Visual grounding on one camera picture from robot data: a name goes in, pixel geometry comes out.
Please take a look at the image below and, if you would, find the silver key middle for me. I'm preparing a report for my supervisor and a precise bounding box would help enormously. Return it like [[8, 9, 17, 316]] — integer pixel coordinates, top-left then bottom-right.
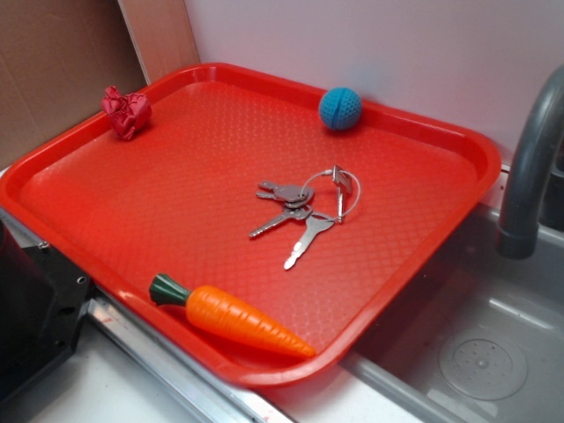
[[249, 204, 313, 239]]

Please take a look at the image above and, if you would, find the silver key pair top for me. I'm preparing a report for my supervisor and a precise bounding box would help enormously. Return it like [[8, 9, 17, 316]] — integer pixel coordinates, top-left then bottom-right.
[[256, 181, 315, 209]]

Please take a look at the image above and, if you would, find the red plastic tray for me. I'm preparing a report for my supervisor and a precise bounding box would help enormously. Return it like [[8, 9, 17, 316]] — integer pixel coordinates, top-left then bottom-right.
[[1, 64, 501, 387]]

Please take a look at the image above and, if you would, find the silver key long blade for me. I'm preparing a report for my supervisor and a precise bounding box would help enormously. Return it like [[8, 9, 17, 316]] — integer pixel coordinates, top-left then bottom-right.
[[284, 211, 335, 271]]

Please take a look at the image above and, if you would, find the small flat silver key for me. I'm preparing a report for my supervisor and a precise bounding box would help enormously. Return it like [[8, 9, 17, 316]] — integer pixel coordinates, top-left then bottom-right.
[[331, 165, 353, 224]]

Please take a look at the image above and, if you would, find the blue textured ball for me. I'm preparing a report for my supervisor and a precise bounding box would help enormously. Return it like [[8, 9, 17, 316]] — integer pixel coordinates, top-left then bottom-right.
[[318, 87, 362, 130]]

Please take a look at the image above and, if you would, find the orange toy carrot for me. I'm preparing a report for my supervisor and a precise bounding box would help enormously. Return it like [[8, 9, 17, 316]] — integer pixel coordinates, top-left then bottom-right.
[[149, 273, 316, 358]]

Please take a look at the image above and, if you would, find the grey plastic sink basin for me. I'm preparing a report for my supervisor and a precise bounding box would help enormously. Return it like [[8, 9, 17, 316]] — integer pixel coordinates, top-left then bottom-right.
[[342, 206, 563, 422]]

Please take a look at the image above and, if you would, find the grey toy faucet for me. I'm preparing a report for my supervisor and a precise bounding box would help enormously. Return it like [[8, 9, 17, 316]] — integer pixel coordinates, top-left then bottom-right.
[[495, 67, 563, 259]]

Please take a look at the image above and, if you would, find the black device lower left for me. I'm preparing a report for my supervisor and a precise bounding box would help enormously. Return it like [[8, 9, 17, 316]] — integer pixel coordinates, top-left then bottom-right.
[[1, 225, 92, 405]]

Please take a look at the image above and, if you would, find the wire key ring loop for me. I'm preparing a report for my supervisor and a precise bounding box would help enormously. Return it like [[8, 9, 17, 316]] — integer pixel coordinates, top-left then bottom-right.
[[301, 169, 362, 220]]

